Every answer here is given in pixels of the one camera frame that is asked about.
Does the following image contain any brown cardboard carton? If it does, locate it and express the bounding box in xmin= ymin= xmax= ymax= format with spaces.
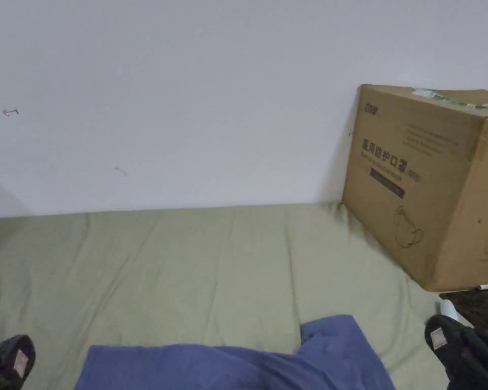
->
xmin=341 ymin=83 xmax=488 ymax=293

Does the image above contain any bed with pale green sheet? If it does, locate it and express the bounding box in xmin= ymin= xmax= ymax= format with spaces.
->
xmin=0 ymin=200 xmax=448 ymax=390

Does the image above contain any blue garment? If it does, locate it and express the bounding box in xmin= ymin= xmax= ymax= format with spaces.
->
xmin=75 ymin=314 xmax=397 ymax=390

